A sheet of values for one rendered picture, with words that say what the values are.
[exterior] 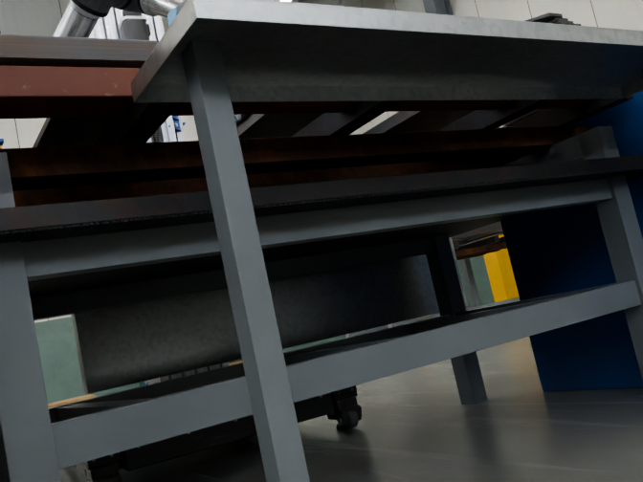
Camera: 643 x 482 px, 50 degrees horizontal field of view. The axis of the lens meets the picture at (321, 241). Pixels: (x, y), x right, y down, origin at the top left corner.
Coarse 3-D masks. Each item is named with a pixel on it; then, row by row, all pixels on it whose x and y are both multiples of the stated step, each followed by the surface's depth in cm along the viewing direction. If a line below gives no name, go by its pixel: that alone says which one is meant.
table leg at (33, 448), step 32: (0, 256) 94; (0, 288) 93; (0, 320) 92; (32, 320) 94; (0, 352) 91; (32, 352) 93; (0, 384) 90; (32, 384) 92; (0, 416) 90; (32, 416) 92; (0, 448) 93; (32, 448) 91; (32, 480) 90
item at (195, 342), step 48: (288, 288) 204; (336, 288) 213; (384, 288) 222; (432, 288) 233; (96, 336) 173; (144, 336) 180; (192, 336) 186; (288, 336) 201; (336, 336) 209; (96, 384) 171
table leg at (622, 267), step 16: (608, 144) 170; (624, 176) 171; (624, 192) 169; (608, 208) 169; (624, 208) 168; (608, 224) 170; (624, 224) 167; (608, 240) 170; (624, 240) 167; (640, 240) 169; (624, 256) 167; (640, 256) 167; (624, 272) 168; (640, 272) 166; (640, 288) 165; (640, 320) 166; (640, 336) 166; (640, 352) 167; (640, 368) 167
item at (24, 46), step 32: (0, 64) 101; (32, 64) 103; (64, 64) 105; (96, 64) 108; (128, 64) 110; (64, 128) 132; (96, 128) 136; (256, 128) 159; (288, 128) 164; (384, 128) 186; (416, 128) 190
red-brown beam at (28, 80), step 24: (0, 72) 98; (24, 72) 100; (48, 72) 102; (72, 72) 104; (96, 72) 106; (120, 72) 108; (0, 96) 98; (24, 96) 99; (48, 96) 101; (72, 96) 103; (96, 96) 105; (120, 96) 107
